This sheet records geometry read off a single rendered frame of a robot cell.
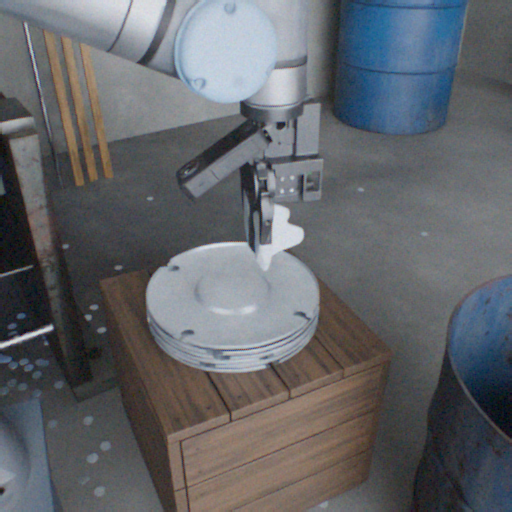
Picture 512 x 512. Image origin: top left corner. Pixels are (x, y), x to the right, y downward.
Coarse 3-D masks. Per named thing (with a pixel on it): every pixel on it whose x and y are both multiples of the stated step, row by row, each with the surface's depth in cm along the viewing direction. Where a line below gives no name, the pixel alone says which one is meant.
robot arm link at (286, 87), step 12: (276, 72) 55; (288, 72) 56; (300, 72) 56; (276, 84) 56; (288, 84) 56; (300, 84) 57; (252, 96) 57; (264, 96) 57; (276, 96) 57; (288, 96) 57; (300, 96) 58; (264, 108) 58; (276, 108) 58
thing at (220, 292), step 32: (192, 256) 102; (224, 256) 102; (288, 256) 102; (160, 288) 94; (192, 288) 94; (224, 288) 93; (256, 288) 93; (288, 288) 94; (160, 320) 87; (192, 320) 87; (224, 320) 87; (256, 320) 87; (288, 320) 87
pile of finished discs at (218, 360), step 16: (272, 256) 104; (160, 336) 87; (192, 336) 85; (288, 336) 85; (304, 336) 87; (176, 352) 85; (192, 352) 83; (208, 352) 82; (224, 352) 81; (240, 352) 81; (256, 352) 82; (272, 352) 83; (288, 352) 85; (208, 368) 83; (224, 368) 84; (240, 368) 84; (256, 368) 83
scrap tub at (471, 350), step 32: (480, 288) 80; (480, 320) 84; (448, 352) 68; (480, 352) 89; (448, 384) 69; (480, 384) 94; (448, 416) 69; (480, 416) 61; (448, 448) 70; (480, 448) 62; (416, 480) 88; (448, 480) 70; (480, 480) 64
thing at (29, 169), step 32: (0, 96) 111; (0, 128) 92; (32, 128) 95; (0, 160) 117; (32, 160) 95; (32, 192) 97; (32, 224) 100; (32, 256) 111; (64, 256) 107; (32, 288) 140; (64, 288) 110; (64, 320) 114; (64, 352) 117; (96, 352) 131; (96, 384) 124
